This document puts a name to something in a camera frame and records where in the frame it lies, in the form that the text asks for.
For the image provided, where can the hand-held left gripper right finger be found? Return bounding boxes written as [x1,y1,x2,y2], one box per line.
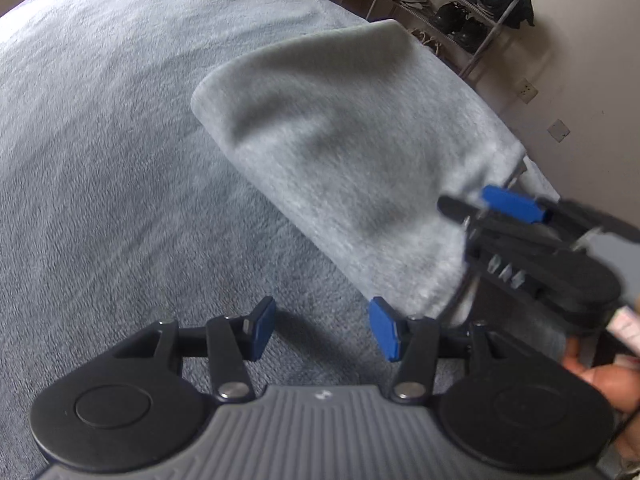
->
[367,297,533,403]

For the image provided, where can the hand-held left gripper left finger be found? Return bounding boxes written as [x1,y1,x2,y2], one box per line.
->
[114,296,277,402]

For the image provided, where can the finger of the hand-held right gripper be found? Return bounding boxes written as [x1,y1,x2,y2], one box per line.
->
[462,227,583,283]
[437,185,640,246]

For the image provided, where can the grey fleece garment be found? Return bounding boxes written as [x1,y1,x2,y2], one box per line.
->
[191,19,562,330]

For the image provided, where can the person's right hand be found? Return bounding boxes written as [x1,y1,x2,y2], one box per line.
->
[560,340,640,461]

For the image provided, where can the metal shoe rack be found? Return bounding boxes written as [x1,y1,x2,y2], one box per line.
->
[367,0,521,82]

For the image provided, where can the black cloth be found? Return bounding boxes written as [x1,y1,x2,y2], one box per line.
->
[474,0,536,29]

